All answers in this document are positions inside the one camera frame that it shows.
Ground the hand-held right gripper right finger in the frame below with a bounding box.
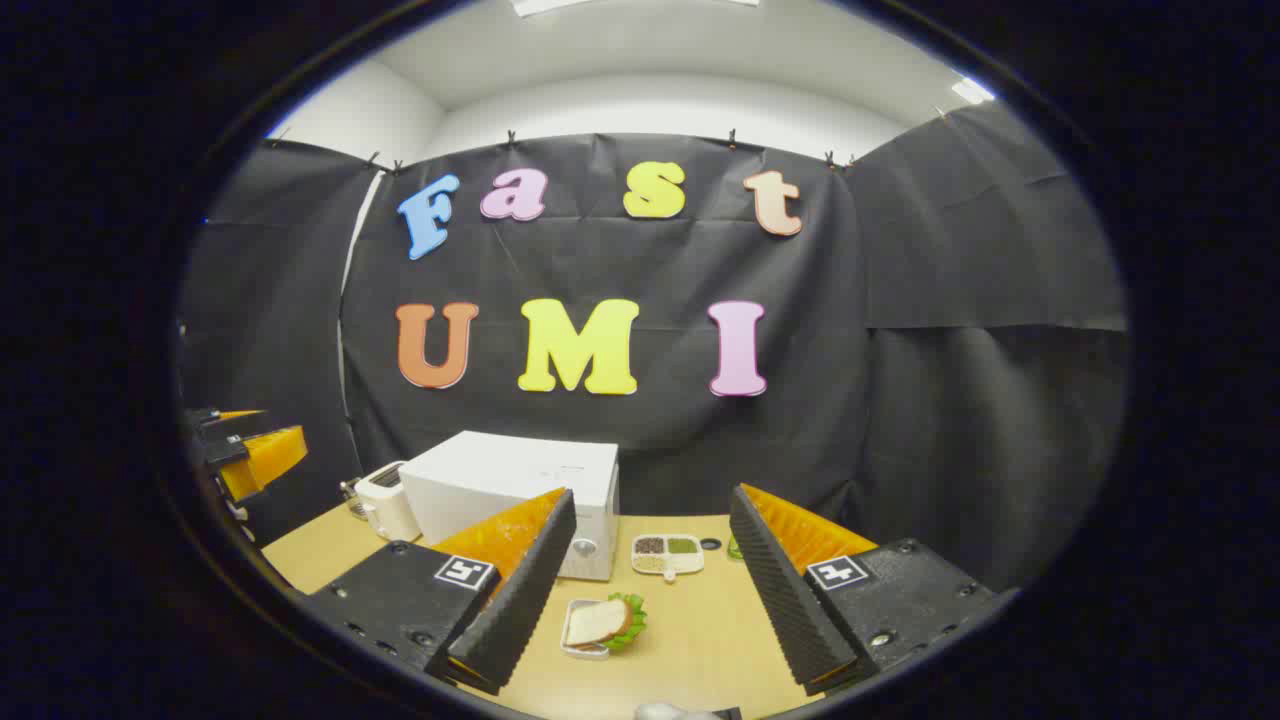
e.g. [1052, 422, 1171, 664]
[729, 484, 1001, 697]

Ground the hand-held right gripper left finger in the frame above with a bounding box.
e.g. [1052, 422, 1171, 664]
[300, 487, 579, 696]

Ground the bread and lettuce sandwich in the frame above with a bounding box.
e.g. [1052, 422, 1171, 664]
[565, 592, 648, 653]

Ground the white microwave oven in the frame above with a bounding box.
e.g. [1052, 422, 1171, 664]
[398, 431, 621, 583]

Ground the white rectangular tray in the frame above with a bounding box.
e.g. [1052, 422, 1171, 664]
[560, 597, 613, 661]

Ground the white divided dish of grains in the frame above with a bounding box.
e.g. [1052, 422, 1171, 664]
[630, 533, 706, 583]

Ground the white toaster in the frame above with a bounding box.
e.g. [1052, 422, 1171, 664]
[354, 461, 423, 543]

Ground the row of black cloth clips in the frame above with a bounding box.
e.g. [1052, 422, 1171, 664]
[270, 105, 951, 173]

